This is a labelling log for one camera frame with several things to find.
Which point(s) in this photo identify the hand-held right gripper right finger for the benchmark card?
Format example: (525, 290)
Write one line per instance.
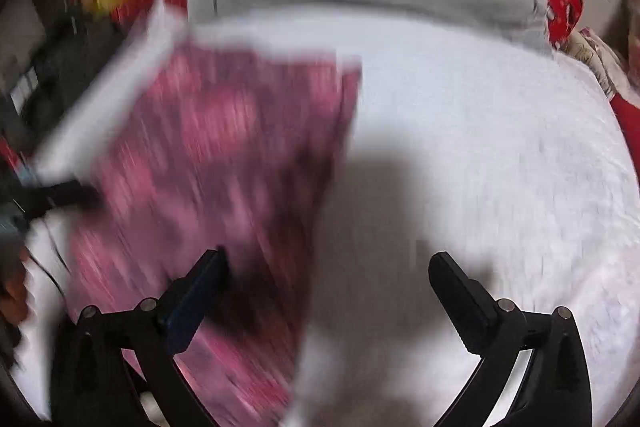
(460, 302)

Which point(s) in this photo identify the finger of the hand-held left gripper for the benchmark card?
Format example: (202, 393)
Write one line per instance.
(65, 196)

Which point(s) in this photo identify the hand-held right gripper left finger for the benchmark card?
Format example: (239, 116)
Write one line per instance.
(200, 292)

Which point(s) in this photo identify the pink floral garment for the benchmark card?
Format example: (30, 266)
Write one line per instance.
(225, 147)

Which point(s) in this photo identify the person's left hand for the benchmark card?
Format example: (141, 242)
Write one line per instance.
(12, 302)

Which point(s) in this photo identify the dark quilted jacket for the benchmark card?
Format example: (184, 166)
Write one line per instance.
(65, 72)

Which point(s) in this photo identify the white bedsheet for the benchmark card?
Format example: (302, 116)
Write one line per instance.
(475, 132)

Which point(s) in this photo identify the plain red cloth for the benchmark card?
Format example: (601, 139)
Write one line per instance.
(627, 112)

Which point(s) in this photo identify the beige printed cloth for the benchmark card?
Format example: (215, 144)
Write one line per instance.
(595, 52)

